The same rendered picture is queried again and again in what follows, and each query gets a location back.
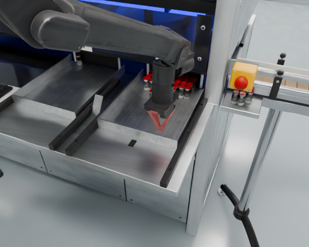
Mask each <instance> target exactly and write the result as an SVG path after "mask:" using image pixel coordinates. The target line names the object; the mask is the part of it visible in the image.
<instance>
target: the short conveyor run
mask: <svg viewBox="0 0 309 247"><path fill-rule="evenodd" d="M285 57H286V53H284V52H282V53H281V54H280V58H281V59H278V61H277V64H271V63H266V62H260V61H255V60H249V59H243V58H237V59H240V60H246V61H252V62H257V63H259V65H258V69H257V74H256V78H255V81H254V84H253V87H254V88H255V89H254V94H253V96H256V97H261V98H263V101H262V106H264V107H268V108H273V109H277V110H282V111H286V112H291V113H295V114H300V115H304V116H309V70H305V69H300V68H294V67H289V66H284V62H285V59H283V58H285ZM230 79H231V76H230V75H229V77H228V80H227V85H226V91H225V95H226V92H227V90H228V91H234V89H232V88H229V84H230Z"/></svg>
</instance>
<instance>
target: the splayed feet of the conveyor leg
mask: <svg viewBox="0 0 309 247"><path fill-rule="evenodd" d="M217 192H218V194H220V195H222V196H224V195H226V196H227V197H228V198H229V199H230V201H231V202H232V204H233V205H234V210H233V215H234V217H235V218H236V219H238V220H240V221H242V223H243V225H244V228H245V231H246V233H247V236H248V239H249V242H250V245H251V247H259V244H258V240H257V237H256V234H255V232H254V229H253V226H252V224H251V222H250V219H249V217H248V215H249V213H250V209H249V208H248V209H247V212H245V213H241V212H239V211H238V208H237V207H238V204H239V199H238V198H237V196H236V195H235V194H234V193H233V192H232V190H231V189H230V188H229V187H228V186H227V185H226V184H224V183H223V184H222V185H221V186H220V187H219V188H218V189H217Z"/></svg>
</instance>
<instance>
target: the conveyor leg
mask: <svg viewBox="0 0 309 247"><path fill-rule="evenodd" d="M282 113H283V111H282V110H277V109H273V108H269V111H268V114H267V117H266V121H265V124H264V127H263V130H262V133H261V136H260V139H259V142H258V145H257V149H256V152H255V155H254V158H253V161H252V164H251V167H250V170H249V173H248V176H247V180H246V183H245V186H244V189H243V192H242V195H241V198H240V201H239V204H238V207H237V208H238V211H239V212H241V213H245V212H247V209H248V207H249V204H250V201H251V198H252V196H253V193H254V190H255V187H256V185H257V182H258V179H259V176H260V173H261V171H262V168H263V165H264V162H265V160H266V157H267V154H268V152H269V149H270V146H271V144H272V141H273V138H274V135H275V133H276V130H277V127H278V124H279V122H280V119H281V116H282Z"/></svg>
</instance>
